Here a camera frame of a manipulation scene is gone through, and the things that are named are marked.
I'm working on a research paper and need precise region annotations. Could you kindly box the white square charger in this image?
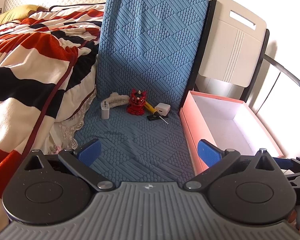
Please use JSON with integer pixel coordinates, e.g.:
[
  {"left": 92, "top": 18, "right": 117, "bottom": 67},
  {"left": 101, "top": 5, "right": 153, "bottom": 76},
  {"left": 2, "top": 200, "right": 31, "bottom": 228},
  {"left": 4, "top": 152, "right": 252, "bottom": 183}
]
[{"left": 154, "top": 102, "right": 171, "bottom": 116}]

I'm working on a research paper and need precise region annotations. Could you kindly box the lace bed sheet trim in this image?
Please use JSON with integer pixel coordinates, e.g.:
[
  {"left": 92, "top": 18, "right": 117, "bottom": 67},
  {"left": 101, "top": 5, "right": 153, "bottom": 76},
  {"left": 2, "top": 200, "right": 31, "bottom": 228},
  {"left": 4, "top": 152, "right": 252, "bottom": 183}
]
[{"left": 41, "top": 88, "right": 96, "bottom": 154}]

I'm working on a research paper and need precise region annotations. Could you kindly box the red white black blanket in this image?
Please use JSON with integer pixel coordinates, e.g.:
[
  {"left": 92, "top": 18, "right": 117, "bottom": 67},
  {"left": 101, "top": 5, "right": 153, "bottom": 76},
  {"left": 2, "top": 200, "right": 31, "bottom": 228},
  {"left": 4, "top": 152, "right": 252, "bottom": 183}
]
[{"left": 0, "top": 4, "right": 104, "bottom": 197}]

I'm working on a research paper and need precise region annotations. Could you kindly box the pink cardboard box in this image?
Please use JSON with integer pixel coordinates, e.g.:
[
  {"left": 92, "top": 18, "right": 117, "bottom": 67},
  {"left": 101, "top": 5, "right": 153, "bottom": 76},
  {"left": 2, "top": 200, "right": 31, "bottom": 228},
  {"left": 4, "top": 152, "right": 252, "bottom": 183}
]
[{"left": 179, "top": 91, "right": 283, "bottom": 174}]

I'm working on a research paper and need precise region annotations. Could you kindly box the red lion figurine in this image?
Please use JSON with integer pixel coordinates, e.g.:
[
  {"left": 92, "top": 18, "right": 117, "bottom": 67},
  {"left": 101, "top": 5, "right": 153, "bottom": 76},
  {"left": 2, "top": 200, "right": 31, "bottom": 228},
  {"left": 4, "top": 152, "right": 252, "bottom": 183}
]
[{"left": 127, "top": 88, "right": 147, "bottom": 115}]

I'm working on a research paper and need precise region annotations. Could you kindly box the small black flat device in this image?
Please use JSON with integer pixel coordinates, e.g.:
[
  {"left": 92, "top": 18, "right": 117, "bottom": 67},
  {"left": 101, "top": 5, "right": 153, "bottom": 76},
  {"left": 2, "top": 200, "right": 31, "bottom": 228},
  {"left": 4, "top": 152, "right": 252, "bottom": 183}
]
[{"left": 147, "top": 115, "right": 168, "bottom": 121}]

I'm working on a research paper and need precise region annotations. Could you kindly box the person's hand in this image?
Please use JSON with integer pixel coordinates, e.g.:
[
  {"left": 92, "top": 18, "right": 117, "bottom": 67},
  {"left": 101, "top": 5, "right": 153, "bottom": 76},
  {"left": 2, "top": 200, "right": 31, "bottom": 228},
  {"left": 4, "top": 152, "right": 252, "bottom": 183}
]
[{"left": 288, "top": 210, "right": 300, "bottom": 232}]

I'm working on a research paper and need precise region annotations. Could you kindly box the yellow pillow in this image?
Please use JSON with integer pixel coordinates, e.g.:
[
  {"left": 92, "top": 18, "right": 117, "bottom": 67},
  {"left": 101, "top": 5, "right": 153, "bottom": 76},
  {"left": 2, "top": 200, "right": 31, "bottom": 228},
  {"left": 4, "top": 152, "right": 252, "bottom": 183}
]
[{"left": 0, "top": 4, "right": 48, "bottom": 25}]

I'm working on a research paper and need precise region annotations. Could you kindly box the yellow handled screwdriver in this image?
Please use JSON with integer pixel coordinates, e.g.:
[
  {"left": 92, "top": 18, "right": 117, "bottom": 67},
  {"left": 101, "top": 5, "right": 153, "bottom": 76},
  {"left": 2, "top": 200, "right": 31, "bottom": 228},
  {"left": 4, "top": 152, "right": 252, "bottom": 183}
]
[{"left": 145, "top": 101, "right": 168, "bottom": 124}]

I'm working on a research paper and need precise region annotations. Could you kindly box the curved dark metal tube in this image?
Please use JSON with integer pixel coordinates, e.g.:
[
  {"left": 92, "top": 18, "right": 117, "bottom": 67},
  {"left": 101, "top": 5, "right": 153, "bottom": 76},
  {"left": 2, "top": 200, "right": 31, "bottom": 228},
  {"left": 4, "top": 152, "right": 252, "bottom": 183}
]
[{"left": 263, "top": 54, "right": 300, "bottom": 87}]

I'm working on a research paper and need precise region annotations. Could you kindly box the beige folding chair back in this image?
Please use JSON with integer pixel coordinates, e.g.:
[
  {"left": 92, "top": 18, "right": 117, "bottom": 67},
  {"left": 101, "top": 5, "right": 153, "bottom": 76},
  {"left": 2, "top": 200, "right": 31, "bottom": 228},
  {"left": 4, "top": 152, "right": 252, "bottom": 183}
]
[{"left": 198, "top": 0, "right": 266, "bottom": 87}]

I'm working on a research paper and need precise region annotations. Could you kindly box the white power adapter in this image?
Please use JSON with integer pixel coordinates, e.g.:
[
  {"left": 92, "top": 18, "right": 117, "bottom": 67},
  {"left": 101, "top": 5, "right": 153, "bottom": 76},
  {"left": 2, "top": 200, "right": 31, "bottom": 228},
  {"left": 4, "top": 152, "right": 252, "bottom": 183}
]
[{"left": 101, "top": 101, "right": 110, "bottom": 120}]

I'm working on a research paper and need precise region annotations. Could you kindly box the blue textured seat cushion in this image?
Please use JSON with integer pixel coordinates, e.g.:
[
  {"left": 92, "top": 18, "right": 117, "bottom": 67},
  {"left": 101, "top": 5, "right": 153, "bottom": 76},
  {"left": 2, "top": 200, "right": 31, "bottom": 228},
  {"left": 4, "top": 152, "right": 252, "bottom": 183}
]
[{"left": 75, "top": 0, "right": 209, "bottom": 185}]

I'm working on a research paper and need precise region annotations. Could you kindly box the fluffy white hair clip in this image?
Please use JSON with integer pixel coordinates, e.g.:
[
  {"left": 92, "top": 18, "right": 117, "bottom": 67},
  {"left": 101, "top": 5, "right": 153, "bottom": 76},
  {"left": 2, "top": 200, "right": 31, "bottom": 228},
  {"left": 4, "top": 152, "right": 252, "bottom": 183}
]
[{"left": 105, "top": 92, "right": 130, "bottom": 108}]

